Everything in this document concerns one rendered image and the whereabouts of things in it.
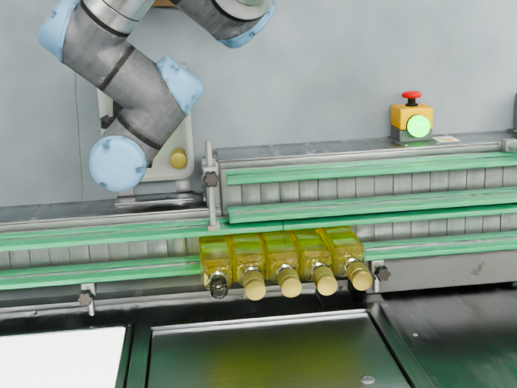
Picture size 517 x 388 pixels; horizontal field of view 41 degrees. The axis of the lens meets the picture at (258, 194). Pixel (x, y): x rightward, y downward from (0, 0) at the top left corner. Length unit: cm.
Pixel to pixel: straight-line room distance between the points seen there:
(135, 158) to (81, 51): 15
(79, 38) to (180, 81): 14
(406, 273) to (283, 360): 41
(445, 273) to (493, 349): 25
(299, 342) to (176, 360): 21
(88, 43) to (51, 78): 54
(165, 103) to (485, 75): 83
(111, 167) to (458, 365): 68
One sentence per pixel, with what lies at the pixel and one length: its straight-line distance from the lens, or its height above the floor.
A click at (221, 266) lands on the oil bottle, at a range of 117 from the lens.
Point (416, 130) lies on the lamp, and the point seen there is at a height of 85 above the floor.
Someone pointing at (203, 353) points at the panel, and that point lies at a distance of 121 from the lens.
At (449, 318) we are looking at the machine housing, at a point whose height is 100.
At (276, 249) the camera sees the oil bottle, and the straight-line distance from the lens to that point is 121.
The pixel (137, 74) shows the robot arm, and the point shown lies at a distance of 93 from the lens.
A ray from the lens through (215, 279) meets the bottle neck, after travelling 114.
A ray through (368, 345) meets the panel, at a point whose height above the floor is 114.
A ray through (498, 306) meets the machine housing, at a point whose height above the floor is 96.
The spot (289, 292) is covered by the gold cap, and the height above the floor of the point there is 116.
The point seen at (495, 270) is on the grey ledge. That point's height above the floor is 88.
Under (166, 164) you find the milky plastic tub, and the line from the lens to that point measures 144.
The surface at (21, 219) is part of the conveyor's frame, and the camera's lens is 141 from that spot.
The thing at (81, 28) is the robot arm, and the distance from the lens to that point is 93.
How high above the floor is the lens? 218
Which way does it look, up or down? 74 degrees down
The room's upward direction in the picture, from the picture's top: 159 degrees clockwise
